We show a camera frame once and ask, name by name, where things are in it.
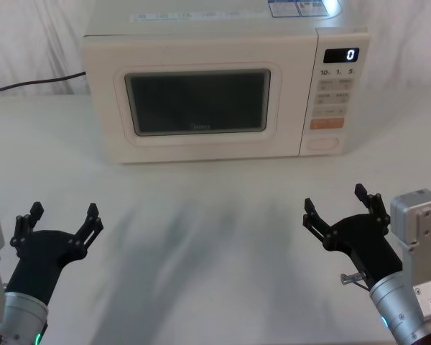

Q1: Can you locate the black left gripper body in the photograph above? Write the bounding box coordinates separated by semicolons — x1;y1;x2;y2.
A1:
4;229;87;307

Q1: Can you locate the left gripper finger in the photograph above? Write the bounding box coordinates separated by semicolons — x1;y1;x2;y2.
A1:
68;203;105;258
9;201;45;257

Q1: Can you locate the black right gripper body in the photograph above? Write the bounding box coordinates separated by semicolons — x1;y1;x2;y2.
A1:
323;213;404;290

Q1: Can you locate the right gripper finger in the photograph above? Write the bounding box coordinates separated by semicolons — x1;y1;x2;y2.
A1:
354;183;391;231
302;197;337;249

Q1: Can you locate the white table cloth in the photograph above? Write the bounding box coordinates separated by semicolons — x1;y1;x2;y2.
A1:
0;32;431;345

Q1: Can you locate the white curtain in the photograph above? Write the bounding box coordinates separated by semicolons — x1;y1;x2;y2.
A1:
0;0;431;98

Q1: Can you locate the cream microwave oven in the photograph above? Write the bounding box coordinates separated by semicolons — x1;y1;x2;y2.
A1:
80;0;370;165

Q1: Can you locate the blue and white sticker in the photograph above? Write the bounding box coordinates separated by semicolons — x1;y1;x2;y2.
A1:
267;0;332;19

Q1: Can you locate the long pale strip label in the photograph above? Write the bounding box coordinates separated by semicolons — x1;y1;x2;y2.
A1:
129;9;246;23

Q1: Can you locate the thin cable with silver plug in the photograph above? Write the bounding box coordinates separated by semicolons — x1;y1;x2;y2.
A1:
340;272;374;291

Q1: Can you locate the black power cable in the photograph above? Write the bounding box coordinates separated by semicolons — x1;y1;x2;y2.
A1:
0;70;87;96

